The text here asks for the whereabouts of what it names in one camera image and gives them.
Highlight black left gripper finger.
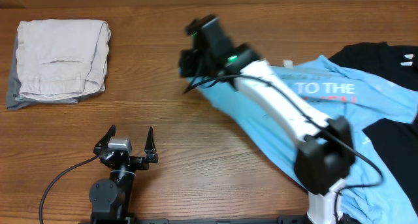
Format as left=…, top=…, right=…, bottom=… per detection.
left=144, top=127, right=157, bottom=157
left=93, top=125, right=116, bottom=154

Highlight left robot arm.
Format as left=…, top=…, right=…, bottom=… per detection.
left=89, top=125, right=158, bottom=224

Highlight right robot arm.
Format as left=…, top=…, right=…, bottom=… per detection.
left=179, top=14, right=355, bottom=223

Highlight folded grey garment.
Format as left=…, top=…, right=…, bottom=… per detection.
left=5, top=33, right=105, bottom=111

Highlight folded beige trousers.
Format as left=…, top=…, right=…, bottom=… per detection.
left=16, top=19, right=111, bottom=101

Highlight black t-shirt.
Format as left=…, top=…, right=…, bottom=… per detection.
left=329, top=42, right=417, bottom=211

